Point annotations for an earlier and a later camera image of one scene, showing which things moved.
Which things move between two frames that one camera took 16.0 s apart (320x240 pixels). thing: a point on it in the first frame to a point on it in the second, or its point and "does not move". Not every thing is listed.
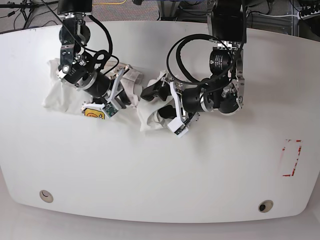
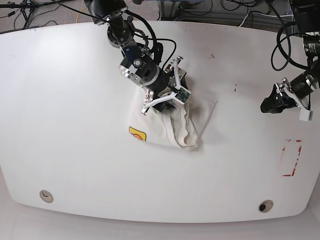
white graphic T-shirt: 63,96 to 181,126
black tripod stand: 27,8 does not move
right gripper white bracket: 115,92 to 183,83
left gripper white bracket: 156,90 to 279,99
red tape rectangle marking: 283,149 does not move
